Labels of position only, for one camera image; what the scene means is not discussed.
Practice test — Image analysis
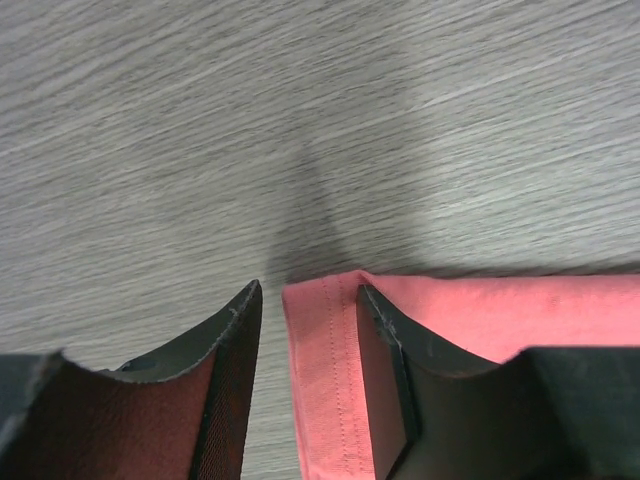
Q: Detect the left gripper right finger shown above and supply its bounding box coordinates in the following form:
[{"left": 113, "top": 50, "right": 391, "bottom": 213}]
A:
[{"left": 357, "top": 286, "right": 639, "bottom": 479}]

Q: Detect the salmon pink t shirt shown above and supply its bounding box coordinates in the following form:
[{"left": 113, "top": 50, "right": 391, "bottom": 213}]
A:
[{"left": 282, "top": 270, "right": 639, "bottom": 479}]

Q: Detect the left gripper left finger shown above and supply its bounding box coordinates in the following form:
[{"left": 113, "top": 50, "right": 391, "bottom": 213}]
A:
[{"left": 1, "top": 281, "right": 263, "bottom": 479}]

